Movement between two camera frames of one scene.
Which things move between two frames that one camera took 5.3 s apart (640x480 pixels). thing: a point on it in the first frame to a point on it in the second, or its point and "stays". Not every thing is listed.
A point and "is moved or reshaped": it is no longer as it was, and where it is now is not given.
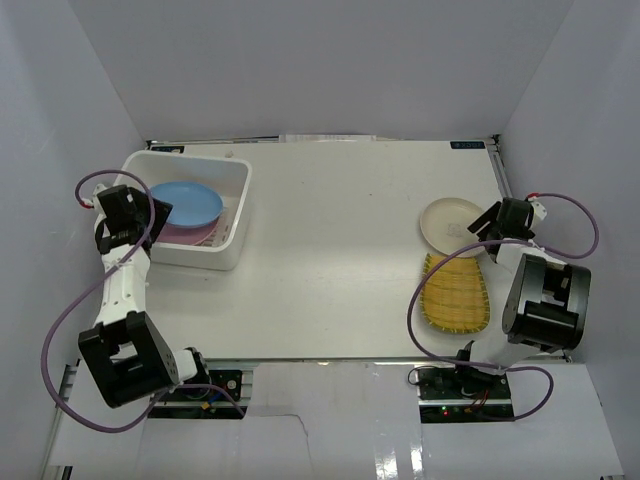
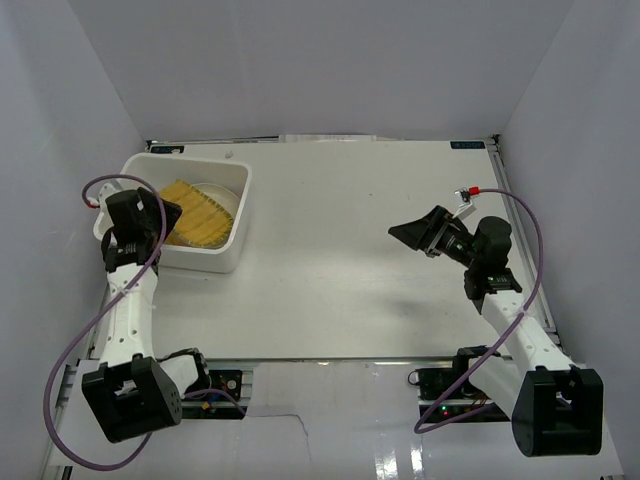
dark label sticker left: (181, 149) stays
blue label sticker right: (467, 145) stays
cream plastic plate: (445, 223) is moved or reshaped
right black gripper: (490, 216) to (427, 233)
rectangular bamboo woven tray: (454, 297) to (203, 223)
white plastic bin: (232, 178) stays
